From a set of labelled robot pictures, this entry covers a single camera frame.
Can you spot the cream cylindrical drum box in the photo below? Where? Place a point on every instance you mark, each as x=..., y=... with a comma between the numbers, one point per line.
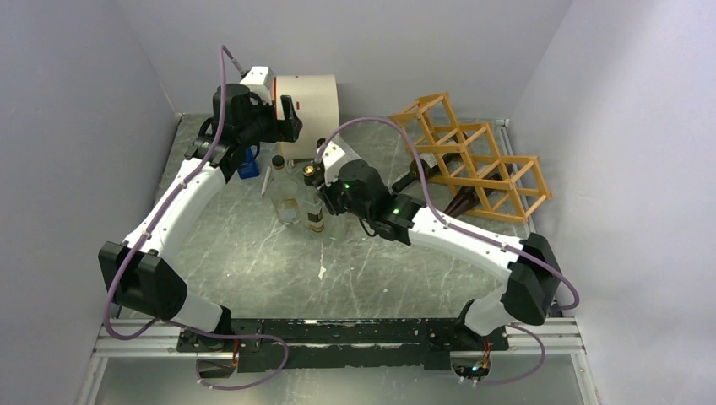
x=316, y=103

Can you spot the dark green wine bottle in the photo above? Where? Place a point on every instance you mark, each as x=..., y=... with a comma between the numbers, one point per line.
x=414, y=175

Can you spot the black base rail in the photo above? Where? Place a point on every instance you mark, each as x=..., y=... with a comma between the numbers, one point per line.
x=430, y=343

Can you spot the wooden wine rack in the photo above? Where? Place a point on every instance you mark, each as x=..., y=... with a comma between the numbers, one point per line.
x=510, y=187

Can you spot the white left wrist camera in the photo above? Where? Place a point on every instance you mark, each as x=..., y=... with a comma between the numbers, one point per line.
x=260, y=81

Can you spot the blue rectangular box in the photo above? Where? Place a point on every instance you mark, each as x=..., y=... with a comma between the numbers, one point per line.
x=249, y=168

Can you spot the brown bottle with gold cap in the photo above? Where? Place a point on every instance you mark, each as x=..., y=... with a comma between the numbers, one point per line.
x=465, y=199

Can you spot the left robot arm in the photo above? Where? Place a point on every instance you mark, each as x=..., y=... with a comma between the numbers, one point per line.
x=138, y=272

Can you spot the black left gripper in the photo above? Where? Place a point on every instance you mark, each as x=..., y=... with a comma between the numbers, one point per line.
x=285, y=130

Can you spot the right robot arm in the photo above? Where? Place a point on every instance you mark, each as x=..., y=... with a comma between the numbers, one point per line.
x=527, y=268

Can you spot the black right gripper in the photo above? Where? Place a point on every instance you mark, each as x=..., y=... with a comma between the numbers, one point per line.
x=327, y=191

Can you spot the large clear glass bottle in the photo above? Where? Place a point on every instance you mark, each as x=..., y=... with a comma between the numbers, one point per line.
x=284, y=191

